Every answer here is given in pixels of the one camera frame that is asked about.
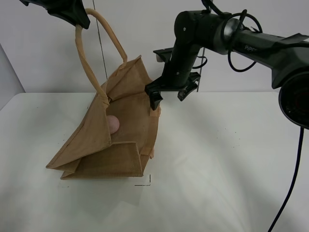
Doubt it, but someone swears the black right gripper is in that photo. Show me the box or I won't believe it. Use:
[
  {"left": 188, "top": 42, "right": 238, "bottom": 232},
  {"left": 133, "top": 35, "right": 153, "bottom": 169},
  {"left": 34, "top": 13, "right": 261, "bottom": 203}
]
[{"left": 145, "top": 48, "right": 201, "bottom": 111}]

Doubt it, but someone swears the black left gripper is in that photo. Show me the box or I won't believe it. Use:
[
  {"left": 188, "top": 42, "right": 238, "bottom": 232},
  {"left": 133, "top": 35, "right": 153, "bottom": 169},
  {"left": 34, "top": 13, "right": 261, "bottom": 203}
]
[{"left": 20, "top": 0, "right": 90, "bottom": 29}]

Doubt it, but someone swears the brown linen tote bag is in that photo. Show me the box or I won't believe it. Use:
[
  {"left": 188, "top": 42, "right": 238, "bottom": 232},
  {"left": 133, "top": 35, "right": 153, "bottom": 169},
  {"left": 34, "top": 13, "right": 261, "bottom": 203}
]
[{"left": 47, "top": 8, "right": 161, "bottom": 179}]

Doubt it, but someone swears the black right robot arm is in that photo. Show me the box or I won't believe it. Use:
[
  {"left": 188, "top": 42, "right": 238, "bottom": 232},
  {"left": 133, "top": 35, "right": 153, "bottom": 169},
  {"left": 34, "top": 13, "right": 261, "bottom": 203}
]
[{"left": 145, "top": 10, "right": 309, "bottom": 128}]

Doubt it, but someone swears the black cable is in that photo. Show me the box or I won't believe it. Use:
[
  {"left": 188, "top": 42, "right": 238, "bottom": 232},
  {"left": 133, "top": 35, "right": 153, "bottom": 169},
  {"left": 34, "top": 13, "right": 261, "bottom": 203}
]
[{"left": 201, "top": 0, "right": 305, "bottom": 232}]

